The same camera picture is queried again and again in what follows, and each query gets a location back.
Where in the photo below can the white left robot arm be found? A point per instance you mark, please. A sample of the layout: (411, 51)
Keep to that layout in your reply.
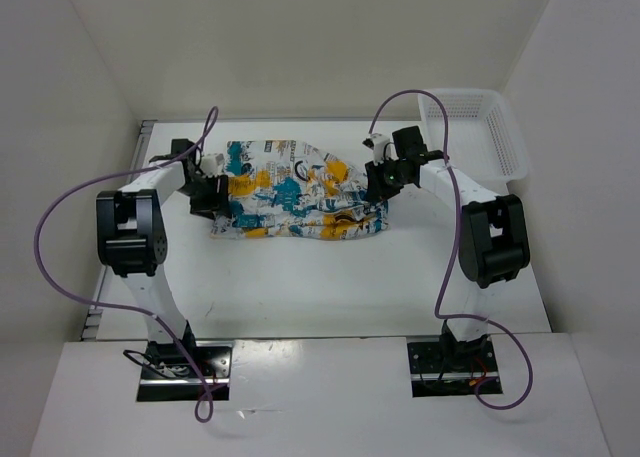
(132, 239)

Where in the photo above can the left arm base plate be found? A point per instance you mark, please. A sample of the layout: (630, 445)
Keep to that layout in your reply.
(162, 381)

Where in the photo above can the patterned white yellow teal shorts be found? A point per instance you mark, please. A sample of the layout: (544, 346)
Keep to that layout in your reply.
(289, 188)

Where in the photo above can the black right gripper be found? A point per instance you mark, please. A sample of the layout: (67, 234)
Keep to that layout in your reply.
(377, 190)

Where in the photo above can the white plastic mesh basket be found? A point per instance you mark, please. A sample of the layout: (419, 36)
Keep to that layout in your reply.
(480, 130)

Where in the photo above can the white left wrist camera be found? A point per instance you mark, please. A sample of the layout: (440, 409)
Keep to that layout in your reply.
(212, 164)

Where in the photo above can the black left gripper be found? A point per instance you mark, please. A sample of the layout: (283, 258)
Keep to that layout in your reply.
(216, 201)

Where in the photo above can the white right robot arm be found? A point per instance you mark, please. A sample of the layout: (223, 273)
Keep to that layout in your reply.
(490, 241)

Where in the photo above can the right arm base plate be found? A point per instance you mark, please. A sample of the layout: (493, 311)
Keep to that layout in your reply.
(432, 375)

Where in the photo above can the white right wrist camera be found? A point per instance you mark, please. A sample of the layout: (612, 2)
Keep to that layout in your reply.
(380, 145)

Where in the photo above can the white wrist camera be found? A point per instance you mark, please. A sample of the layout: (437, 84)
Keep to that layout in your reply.
(380, 145)
(212, 164)

